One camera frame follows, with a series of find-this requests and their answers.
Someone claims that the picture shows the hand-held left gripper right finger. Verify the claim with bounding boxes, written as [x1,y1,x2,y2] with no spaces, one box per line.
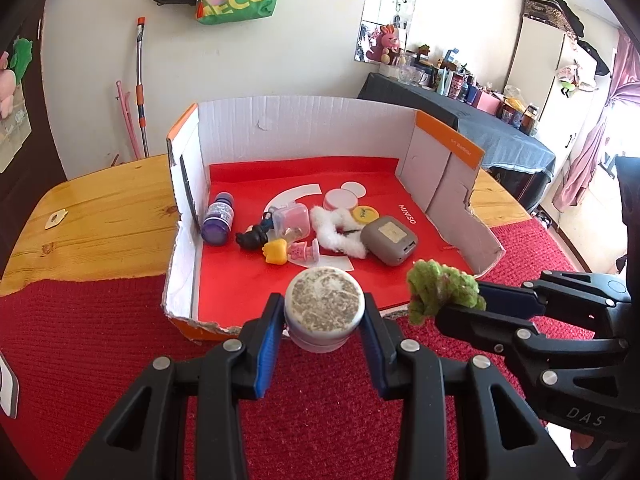
[361,294,566,480]

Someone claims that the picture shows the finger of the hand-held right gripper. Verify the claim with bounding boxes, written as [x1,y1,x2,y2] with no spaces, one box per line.
[435,305,631,387]
[477,270,628,318]

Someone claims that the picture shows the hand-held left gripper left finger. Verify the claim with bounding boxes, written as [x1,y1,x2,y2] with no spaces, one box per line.
[65,292,286,480]

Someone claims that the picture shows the green knit scrunchie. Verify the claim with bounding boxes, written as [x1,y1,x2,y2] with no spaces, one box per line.
[406,259,487,326]

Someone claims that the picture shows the white round jar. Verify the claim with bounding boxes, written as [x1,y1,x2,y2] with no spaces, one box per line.
[283,266,366,353]

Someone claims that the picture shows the pink toy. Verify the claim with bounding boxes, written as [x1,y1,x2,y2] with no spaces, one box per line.
[289,239,321,265]

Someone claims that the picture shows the grey case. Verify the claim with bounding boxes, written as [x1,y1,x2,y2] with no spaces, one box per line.
[360,216,417,267]

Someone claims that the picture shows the dark-haired figurine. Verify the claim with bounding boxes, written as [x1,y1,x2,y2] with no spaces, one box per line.
[236,212,276,251]

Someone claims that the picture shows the white fluffy scrunchie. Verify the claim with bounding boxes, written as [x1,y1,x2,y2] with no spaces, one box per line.
[310,206,367,260]

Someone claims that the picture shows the clear plastic container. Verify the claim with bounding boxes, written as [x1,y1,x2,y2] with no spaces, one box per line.
[271,203,310,241]

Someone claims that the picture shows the purple bottle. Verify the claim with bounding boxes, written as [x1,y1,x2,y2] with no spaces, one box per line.
[201,192,236,246]

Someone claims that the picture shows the white round lids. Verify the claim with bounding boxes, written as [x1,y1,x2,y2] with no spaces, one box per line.
[323,187,358,211]

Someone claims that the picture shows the orange cardboard box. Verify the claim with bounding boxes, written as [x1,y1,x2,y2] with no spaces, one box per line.
[161,95,506,343]

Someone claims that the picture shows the person's right hand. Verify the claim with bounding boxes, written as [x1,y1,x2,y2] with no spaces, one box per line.
[570,427,596,461]

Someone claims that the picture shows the pink curtain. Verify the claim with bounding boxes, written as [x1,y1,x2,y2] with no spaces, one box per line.
[552,30,636,213]

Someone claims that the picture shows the side table with dark cloth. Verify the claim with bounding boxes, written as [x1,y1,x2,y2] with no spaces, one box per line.
[357,72,557,211]

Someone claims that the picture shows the red knitted blanket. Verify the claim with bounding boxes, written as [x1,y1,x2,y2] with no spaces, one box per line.
[0,217,591,480]

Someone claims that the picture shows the cluster of bottles and cups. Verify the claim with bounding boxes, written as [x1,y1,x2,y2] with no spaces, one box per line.
[395,42,543,136]

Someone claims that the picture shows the green and black hanging plush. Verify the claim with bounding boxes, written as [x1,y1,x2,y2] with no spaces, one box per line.
[557,65,596,98]

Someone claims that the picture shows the white cabinet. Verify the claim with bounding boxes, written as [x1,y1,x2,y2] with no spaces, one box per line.
[505,12,613,221]

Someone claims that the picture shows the white and blue device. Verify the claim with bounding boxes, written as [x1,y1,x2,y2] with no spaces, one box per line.
[0,352,21,418]

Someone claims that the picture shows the pink bunny plush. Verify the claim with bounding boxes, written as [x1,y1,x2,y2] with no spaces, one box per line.
[367,25,406,63]

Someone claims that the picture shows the dark patterned bag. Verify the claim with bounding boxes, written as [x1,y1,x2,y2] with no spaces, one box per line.
[522,0,586,38]

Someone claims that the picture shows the silver and orange mop pole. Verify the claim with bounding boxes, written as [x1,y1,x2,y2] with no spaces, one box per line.
[135,16,151,158]

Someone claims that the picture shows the dark brown door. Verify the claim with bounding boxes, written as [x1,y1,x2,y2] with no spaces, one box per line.
[0,5,68,261]

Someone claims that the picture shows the beige cloth pouch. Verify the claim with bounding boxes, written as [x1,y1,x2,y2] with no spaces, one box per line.
[0,80,33,173]

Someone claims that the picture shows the pale pink plush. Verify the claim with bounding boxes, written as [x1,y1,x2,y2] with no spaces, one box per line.
[0,67,18,116]

